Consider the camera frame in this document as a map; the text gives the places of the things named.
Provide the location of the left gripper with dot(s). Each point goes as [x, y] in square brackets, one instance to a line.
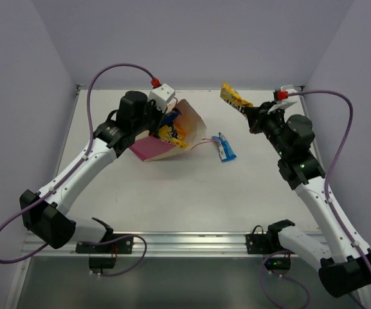
[159, 116]

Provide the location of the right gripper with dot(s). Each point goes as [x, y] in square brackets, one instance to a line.
[256, 116]

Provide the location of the yellow M&M snack packet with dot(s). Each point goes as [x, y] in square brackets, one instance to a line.
[232, 98]

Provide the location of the pink beige paper bag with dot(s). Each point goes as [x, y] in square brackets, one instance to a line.
[148, 147]

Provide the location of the blue M&M snack packet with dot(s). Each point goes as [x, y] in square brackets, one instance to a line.
[226, 153]

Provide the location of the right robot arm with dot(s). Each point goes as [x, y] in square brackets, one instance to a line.
[343, 263]

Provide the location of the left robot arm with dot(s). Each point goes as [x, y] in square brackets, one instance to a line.
[45, 212]

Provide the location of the dark blue snack packet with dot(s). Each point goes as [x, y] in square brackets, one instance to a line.
[170, 117]

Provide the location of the orange yellow snack packet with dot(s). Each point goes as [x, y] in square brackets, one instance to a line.
[173, 135]

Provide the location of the right black controller box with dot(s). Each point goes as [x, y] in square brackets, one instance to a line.
[278, 264]

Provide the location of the black controller box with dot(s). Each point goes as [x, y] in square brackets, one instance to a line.
[278, 264]
[99, 264]

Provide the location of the left black controller box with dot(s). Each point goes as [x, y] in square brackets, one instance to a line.
[99, 264]

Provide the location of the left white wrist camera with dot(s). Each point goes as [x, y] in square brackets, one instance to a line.
[162, 96]

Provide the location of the right black base bracket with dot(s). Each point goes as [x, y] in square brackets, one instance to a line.
[257, 241]

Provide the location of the black base bracket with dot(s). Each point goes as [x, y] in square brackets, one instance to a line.
[257, 241]
[111, 244]

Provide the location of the aluminium mounting rail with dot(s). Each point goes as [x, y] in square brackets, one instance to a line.
[163, 245]

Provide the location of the left black base bracket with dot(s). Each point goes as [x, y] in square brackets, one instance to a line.
[111, 244]

